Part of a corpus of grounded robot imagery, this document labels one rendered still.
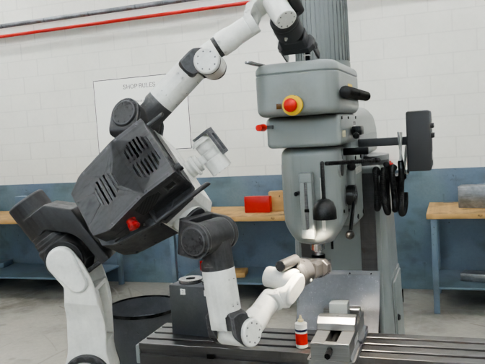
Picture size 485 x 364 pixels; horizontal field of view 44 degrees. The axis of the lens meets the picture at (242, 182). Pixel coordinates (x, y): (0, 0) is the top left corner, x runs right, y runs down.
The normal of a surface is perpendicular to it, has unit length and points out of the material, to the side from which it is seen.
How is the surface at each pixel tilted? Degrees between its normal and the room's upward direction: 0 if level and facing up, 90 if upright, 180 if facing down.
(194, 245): 90
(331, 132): 90
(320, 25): 90
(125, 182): 75
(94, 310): 115
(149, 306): 86
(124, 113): 68
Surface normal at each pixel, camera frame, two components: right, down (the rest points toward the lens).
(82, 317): -0.04, 0.50
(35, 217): 0.00, 0.09
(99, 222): -0.50, -0.15
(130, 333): -0.22, 0.16
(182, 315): -0.44, 0.11
